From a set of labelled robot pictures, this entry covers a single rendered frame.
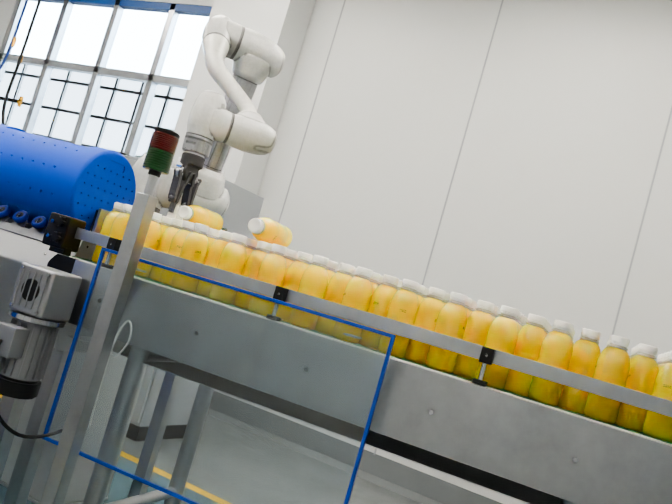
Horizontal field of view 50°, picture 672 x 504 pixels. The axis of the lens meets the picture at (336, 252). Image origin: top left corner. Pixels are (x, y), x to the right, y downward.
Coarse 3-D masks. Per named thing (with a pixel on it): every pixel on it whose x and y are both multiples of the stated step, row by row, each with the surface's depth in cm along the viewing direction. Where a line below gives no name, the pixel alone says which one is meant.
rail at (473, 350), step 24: (96, 240) 191; (168, 264) 182; (192, 264) 180; (264, 288) 172; (336, 312) 165; (360, 312) 163; (408, 336) 159; (432, 336) 157; (504, 360) 151; (528, 360) 150; (576, 384) 146; (600, 384) 144; (648, 408) 141
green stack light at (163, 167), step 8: (152, 152) 167; (160, 152) 167; (168, 152) 168; (144, 160) 168; (152, 160) 167; (160, 160) 167; (168, 160) 169; (152, 168) 167; (160, 168) 167; (168, 168) 169
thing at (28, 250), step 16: (0, 240) 212; (16, 240) 211; (32, 240) 209; (0, 256) 210; (16, 256) 208; (32, 256) 207; (48, 256) 205; (80, 256) 205; (0, 272) 211; (16, 272) 208; (0, 288) 212; (0, 304) 213; (0, 320) 214; (64, 336) 207
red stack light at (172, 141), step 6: (156, 132) 168; (162, 132) 167; (156, 138) 168; (162, 138) 167; (168, 138) 168; (174, 138) 169; (150, 144) 168; (156, 144) 167; (162, 144) 167; (168, 144) 168; (174, 144) 169; (168, 150) 168; (174, 150) 170
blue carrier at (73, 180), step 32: (0, 128) 226; (0, 160) 215; (32, 160) 212; (64, 160) 209; (96, 160) 210; (0, 192) 216; (32, 192) 210; (64, 192) 206; (96, 192) 213; (128, 192) 227
